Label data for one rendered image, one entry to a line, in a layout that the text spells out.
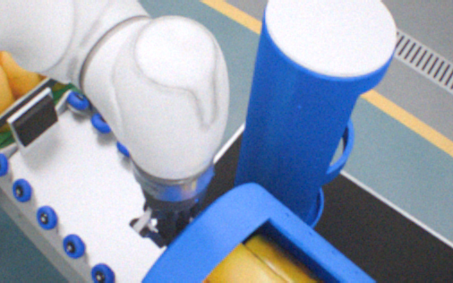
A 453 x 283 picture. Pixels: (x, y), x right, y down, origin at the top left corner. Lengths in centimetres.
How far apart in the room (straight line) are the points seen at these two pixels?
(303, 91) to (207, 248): 55
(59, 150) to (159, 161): 67
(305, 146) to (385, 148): 101
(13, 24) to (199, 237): 39
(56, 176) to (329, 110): 56
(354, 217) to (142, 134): 157
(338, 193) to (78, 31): 160
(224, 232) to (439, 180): 169
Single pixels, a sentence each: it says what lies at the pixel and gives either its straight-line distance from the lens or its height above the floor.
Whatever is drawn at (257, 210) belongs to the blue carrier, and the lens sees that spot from 85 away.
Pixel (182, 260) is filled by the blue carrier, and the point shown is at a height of 122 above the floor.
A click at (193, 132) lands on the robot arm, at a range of 55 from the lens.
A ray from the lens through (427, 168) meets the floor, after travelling 243.
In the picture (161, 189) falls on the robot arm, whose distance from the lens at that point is 65.
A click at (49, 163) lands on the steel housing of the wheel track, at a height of 93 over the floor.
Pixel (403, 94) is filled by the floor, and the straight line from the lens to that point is 259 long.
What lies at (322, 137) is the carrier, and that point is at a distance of 140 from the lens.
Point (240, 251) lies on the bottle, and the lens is 85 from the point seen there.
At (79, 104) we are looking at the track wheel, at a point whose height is 97.
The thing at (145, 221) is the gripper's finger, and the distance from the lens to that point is 74.
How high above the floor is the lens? 198
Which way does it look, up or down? 59 degrees down
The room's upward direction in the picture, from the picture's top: 8 degrees clockwise
